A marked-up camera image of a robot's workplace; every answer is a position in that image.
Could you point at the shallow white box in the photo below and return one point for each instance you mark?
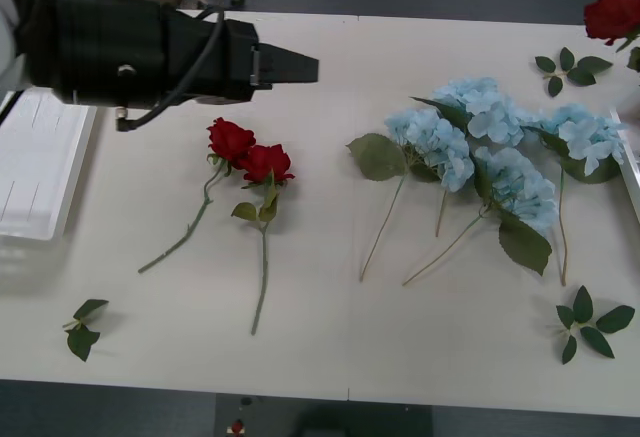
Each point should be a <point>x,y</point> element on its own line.
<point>631,177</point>
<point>35,157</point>

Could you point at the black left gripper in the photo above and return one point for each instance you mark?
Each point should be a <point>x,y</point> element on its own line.
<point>210,62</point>

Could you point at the pale blue flower green stem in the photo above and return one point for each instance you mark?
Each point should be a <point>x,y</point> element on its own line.
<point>480,102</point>
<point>520,192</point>
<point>590,137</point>
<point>435,147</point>

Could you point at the red rose bare curved stem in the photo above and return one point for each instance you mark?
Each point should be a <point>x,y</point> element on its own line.
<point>230,137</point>

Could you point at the red button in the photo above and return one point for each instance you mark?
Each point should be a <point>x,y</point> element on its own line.
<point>236,428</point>

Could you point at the red rose with green stem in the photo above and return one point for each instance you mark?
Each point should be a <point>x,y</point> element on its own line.
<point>612,7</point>

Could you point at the green five-leaf sprig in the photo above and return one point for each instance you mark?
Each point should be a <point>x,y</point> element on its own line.
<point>582,304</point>
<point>580,76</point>

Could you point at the red rose with leafy stem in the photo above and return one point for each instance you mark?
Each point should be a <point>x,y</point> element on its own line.
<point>265,162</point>

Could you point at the silver and black left arm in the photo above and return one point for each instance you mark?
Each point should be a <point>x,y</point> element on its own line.
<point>100,47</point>

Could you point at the green two-leaf sprig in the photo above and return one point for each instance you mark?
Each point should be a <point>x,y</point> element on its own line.
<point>80,344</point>

